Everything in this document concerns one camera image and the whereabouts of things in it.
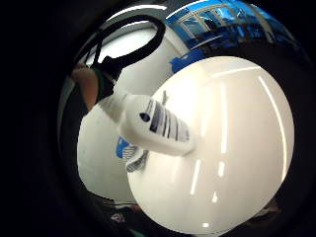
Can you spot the blue chair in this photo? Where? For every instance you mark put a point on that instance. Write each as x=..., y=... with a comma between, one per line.
x=186, y=61

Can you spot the white plastic bottle striped label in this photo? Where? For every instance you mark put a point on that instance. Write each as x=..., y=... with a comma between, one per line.
x=154, y=126

